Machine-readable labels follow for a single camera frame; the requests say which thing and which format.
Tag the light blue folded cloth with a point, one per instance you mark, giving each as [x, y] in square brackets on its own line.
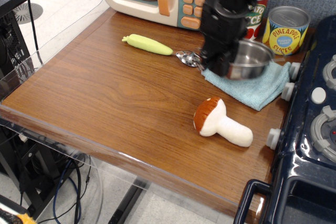
[255, 93]

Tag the tomato sauce can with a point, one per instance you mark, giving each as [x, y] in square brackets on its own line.
[255, 16]

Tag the small steel pot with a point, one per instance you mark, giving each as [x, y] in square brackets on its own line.
[251, 59]

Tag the pineapple slices can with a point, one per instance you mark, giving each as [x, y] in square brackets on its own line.
[286, 28]

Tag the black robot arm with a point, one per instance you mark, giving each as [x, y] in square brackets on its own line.
[225, 52]

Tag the plush brown white mushroom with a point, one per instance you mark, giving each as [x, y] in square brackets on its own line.
[211, 118]

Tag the spoon with green carrot handle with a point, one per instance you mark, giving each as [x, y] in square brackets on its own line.
[147, 44]

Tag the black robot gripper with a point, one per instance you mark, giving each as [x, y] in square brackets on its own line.
[222, 29]

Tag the navy blue toy stove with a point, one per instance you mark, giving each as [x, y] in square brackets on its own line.
[302, 188]

